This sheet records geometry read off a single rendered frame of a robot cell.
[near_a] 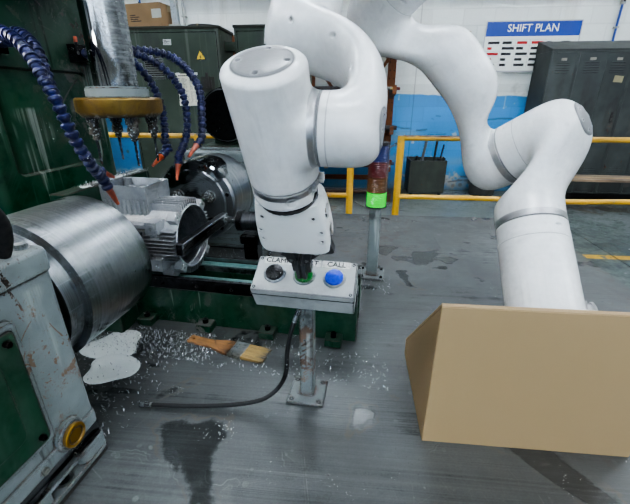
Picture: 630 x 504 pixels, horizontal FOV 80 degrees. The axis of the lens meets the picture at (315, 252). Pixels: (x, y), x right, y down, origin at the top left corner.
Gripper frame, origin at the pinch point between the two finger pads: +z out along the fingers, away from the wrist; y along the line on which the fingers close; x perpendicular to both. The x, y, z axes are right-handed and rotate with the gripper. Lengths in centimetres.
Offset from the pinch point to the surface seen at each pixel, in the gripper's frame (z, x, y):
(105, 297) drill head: 2.4, 8.0, 32.0
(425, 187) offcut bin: 323, -384, -69
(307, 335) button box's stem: 14.0, 5.3, -0.2
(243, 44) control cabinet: 101, -325, 130
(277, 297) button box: 4.8, 3.5, 4.1
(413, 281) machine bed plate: 53, -35, -23
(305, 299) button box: 4.6, 3.5, -0.6
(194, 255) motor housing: 28, -20, 37
